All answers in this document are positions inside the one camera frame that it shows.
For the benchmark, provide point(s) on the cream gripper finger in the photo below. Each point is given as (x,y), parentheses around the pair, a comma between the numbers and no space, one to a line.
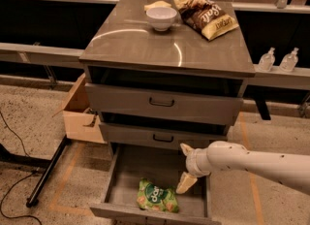
(185,183)
(186,149)

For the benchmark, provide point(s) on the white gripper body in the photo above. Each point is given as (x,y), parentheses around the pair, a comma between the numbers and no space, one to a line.
(192,163)

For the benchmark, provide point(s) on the green rice chip bag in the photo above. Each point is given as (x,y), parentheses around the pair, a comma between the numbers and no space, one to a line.
(152,197)

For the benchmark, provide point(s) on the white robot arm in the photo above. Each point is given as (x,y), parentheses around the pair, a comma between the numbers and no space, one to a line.
(291,170)

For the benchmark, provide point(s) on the grey open bottom drawer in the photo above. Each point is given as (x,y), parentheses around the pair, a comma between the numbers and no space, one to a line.
(163,167)

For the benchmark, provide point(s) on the grey middle drawer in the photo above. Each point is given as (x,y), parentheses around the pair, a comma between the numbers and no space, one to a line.
(117,134)

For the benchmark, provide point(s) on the grey top drawer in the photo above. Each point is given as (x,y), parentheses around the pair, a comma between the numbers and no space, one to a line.
(163,104)

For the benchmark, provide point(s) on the grey drawer cabinet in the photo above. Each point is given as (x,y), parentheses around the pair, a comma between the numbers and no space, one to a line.
(128,52)

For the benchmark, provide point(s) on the brown yellow chip bag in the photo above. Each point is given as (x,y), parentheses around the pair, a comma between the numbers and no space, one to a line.
(206,17)

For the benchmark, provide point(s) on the cardboard box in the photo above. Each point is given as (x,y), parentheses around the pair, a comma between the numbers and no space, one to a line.
(80,122)

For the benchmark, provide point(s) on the left clear sanitizer bottle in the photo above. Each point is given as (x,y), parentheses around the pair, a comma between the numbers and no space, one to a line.
(267,60)

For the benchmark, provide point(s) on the white ceramic bowl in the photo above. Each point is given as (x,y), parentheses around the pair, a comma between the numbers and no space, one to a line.
(161,18)

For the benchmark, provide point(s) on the yellow sponge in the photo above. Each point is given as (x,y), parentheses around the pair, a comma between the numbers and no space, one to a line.
(155,4)

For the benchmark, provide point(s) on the black metal stand leg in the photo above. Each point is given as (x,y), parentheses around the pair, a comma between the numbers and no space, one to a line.
(32,200)

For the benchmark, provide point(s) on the grey metal shelf rail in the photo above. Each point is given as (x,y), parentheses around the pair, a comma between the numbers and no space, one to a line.
(299,78)

